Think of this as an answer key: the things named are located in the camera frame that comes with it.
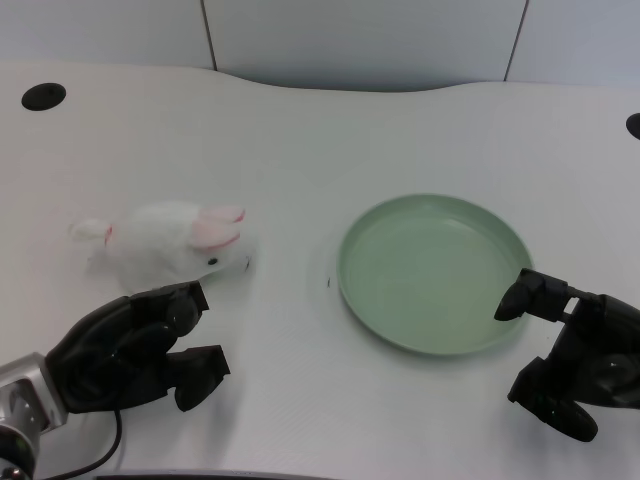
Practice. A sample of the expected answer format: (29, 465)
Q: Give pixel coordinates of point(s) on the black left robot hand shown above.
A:
(115, 350)

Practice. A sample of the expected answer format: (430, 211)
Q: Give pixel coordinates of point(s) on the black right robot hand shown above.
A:
(575, 360)

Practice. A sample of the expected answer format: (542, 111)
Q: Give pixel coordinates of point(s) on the white plush rabbit doll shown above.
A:
(170, 240)

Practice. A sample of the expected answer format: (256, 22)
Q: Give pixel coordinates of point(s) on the green round plate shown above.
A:
(434, 275)

